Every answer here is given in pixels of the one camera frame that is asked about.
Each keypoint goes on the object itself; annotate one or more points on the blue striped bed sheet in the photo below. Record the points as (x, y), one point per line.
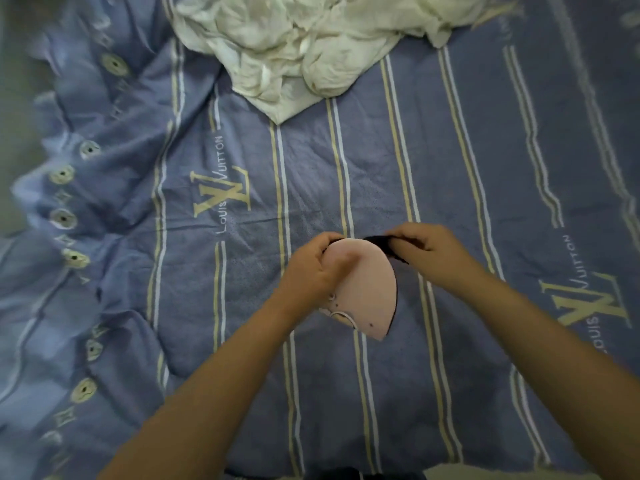
(400, 194)

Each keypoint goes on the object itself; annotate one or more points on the black garment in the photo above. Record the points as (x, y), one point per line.
(387, 244)

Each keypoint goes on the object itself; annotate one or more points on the pink bra cup pad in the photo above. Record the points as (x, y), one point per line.
(367, 294)

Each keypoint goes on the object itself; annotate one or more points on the person's left forearm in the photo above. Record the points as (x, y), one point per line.
(210, 394)

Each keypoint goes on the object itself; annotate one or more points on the crumpled white cloth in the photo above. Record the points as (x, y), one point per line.
(320, 39)

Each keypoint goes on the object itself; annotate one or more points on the person's right fingers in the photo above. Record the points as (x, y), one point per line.
(405, 244)

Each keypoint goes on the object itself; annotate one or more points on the person's right hand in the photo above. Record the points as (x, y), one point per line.
(435, 252)

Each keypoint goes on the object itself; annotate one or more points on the person's right forearm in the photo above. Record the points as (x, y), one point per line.
(555, 369)

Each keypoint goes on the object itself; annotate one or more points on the person's left hand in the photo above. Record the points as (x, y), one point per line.
(305, 277)

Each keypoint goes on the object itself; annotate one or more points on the person's left thumb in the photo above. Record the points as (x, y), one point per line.
(342, 259)

